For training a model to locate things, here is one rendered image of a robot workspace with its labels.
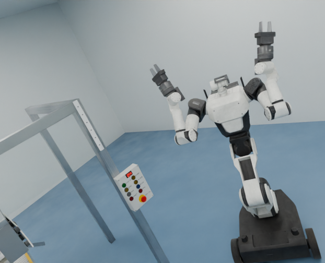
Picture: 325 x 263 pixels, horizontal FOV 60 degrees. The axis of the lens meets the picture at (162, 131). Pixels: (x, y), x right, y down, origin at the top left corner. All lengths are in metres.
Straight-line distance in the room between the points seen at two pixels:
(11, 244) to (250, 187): 1.46
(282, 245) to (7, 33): 5.02
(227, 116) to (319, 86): 2.02
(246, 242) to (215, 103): 1.05
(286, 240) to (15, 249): 1.71
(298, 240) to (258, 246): 0.26
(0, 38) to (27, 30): 0.51
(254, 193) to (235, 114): 0.54
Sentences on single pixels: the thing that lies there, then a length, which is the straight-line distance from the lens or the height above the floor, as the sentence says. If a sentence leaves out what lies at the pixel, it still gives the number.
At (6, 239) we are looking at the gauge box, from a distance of 1.80.
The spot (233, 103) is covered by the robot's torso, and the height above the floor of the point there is 1.20.
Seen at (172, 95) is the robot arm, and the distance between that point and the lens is 1.81.
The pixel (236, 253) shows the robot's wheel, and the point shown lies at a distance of 2.32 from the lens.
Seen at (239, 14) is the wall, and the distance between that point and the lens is 3.80.
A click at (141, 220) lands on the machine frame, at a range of 2.04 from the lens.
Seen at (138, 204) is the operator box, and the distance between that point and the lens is 1.92.
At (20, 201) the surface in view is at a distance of 1.68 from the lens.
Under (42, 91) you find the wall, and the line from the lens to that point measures 5.58.
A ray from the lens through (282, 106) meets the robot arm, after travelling 1.72.
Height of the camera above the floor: 1.84
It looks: 20 degrees down
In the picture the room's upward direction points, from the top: 25 degrees counter-clockwise
